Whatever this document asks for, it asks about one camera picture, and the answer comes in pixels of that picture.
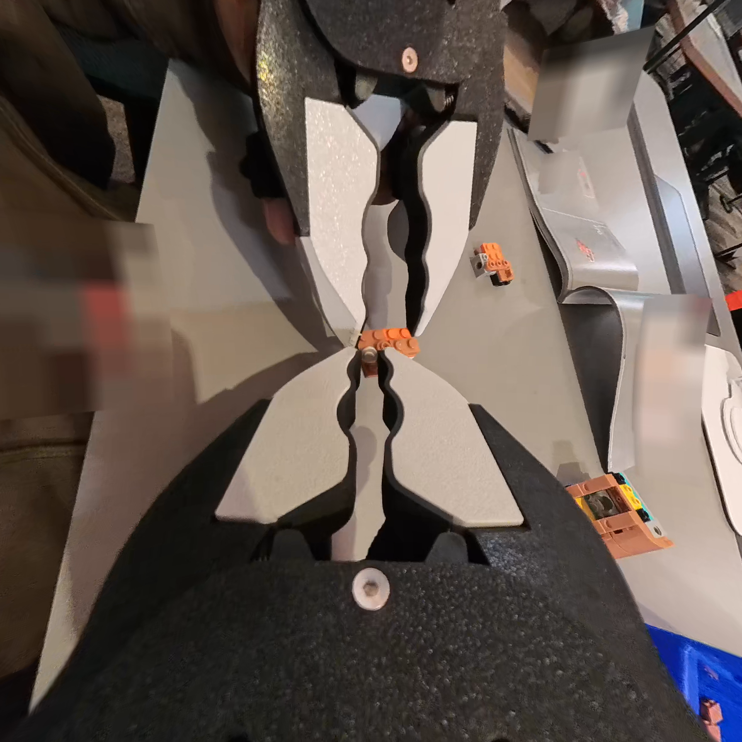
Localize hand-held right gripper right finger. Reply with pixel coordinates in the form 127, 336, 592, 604
380, 348, 525, 529

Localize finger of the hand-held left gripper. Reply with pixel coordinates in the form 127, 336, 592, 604
300, 96, 381, 349
412, 117, 482, 340

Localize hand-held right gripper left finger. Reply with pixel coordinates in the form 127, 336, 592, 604
214, 348, 356, 525

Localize orange plate assembly grey underside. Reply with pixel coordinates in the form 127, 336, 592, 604
356, 326, 421, 379

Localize person's left hand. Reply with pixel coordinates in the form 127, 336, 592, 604
262, 196, 298, 245

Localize small orange black brick assembly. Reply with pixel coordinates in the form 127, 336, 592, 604
471, 242, 515, 286

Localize grey instruction booklet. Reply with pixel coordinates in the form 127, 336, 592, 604
507, 124, 722, 473

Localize orange toy brick model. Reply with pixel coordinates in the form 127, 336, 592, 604
565, 471, 675, 560

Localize blue plastic bin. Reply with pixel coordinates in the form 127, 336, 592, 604
646, 623, 742, 742

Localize white flat base plate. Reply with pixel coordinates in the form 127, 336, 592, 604
701, 345, 742, 534

